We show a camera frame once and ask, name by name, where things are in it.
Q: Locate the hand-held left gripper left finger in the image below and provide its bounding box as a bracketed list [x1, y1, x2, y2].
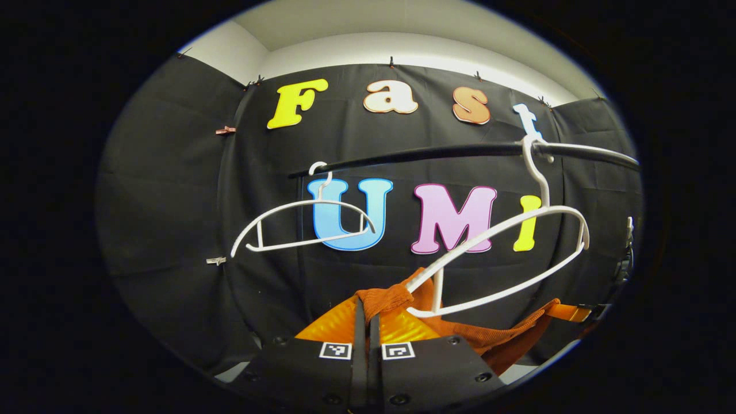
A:
[230, 296, 369, 412]

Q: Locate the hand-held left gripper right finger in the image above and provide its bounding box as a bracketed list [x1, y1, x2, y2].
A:
[368, 310, 508, 412]

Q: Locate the orange corduroy jacket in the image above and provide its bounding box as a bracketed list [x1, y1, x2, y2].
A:
[355, 267, 561, 377]

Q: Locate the white plastic hanger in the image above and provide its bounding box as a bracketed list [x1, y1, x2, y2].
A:
[230, 161, 377, 258]
[405, 135, 591, 319]

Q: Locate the black clothes rack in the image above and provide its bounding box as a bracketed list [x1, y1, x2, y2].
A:
[287, 141, 641, 265]

